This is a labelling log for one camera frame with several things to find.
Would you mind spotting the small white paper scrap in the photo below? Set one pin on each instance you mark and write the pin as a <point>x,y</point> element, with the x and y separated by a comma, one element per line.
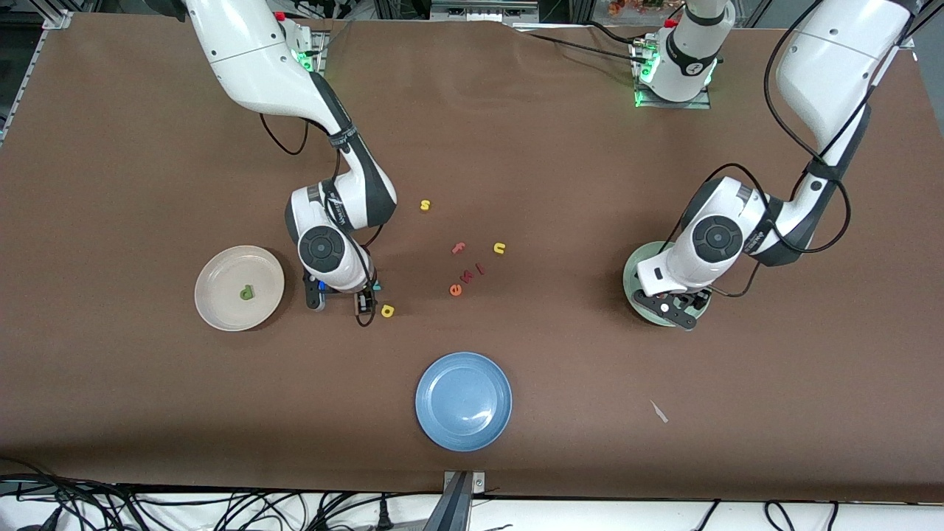
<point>658,411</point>

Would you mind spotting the beige brown plate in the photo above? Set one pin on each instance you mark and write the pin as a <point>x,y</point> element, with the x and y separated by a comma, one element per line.
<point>221,280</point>

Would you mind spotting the green letter p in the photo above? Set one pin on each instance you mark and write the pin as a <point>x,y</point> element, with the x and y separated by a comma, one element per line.
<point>251,290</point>

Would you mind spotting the grey aluminium profile post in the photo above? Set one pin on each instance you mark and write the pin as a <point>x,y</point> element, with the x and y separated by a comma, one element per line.
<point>459,509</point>

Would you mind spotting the grey background device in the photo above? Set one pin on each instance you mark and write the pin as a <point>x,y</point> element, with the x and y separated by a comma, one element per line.
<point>483,9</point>

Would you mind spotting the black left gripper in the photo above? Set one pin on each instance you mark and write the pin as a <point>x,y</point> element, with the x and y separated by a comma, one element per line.
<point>696,298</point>

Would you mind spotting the silver table corner bracket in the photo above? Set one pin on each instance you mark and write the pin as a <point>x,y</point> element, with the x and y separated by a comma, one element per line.
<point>57,20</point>
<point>903,38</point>

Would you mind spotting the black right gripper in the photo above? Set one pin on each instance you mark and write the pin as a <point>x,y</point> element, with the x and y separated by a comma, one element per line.
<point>363,301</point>

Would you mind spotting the orange artificial flowers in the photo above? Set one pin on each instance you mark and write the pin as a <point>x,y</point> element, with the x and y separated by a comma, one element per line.
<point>634,6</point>

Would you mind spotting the light green plate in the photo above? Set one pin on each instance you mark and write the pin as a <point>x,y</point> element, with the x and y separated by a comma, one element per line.
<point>629,287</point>

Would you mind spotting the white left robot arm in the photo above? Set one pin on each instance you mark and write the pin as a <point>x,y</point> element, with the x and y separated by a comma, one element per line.
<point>833,66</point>

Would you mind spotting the brown table cover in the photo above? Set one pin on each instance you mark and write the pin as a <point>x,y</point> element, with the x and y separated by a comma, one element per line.
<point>147,413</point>

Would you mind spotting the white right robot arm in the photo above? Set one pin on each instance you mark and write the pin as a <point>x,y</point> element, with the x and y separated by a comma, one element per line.
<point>258,66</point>

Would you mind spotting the blue plate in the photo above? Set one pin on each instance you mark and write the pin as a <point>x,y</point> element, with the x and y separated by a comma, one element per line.
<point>463,402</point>

